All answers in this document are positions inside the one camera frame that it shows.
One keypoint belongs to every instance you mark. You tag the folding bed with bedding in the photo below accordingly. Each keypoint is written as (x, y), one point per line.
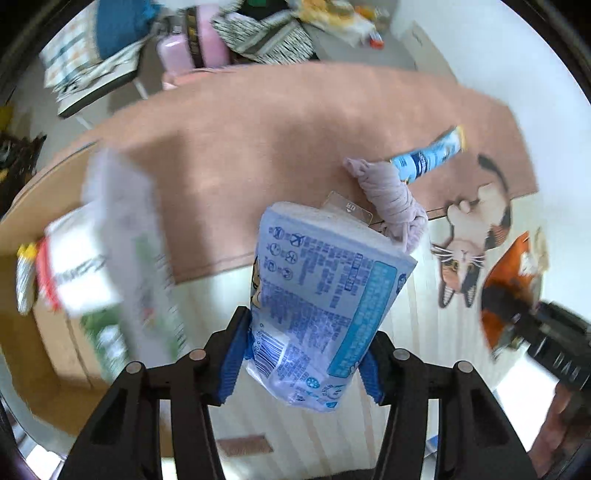
(100, 46)

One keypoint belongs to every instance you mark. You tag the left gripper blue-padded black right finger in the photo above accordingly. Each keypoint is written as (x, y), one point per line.
(476, 439)

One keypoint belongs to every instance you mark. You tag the blue slim snack pack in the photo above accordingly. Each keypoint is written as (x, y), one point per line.
(417, 163)

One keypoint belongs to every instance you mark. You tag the pink plush rug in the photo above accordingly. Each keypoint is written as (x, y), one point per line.
(224, 147)

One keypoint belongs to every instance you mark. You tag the green striped cloth pack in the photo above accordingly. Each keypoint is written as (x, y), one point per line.
(104, 333)

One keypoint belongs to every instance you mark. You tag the lilac towel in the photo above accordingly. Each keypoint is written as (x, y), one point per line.
(405, 219)

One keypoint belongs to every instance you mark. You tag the blue wet wipes pack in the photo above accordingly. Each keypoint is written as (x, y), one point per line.
(322, 284)

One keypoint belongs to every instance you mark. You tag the white plastic package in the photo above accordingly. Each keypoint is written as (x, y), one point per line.
(79, 264)

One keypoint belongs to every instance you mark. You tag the orange fabric item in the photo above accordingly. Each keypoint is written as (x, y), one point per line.
(519, 273)

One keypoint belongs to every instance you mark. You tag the grey seat cushion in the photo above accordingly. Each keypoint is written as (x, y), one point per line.
(393, 54)

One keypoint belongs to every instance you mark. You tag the brown cardboard box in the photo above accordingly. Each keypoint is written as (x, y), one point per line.
(50, 373)

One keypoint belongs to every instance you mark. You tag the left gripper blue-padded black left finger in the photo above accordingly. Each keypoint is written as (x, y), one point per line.
(120, 440)

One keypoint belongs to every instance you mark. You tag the black white patterned bag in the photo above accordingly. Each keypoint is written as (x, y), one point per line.
(264, 32)

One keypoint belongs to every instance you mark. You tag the red striped cloth pack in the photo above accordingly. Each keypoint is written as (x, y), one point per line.
(46, 284)

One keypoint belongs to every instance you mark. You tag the pink suitcase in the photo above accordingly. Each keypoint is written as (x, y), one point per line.
(186, 40)

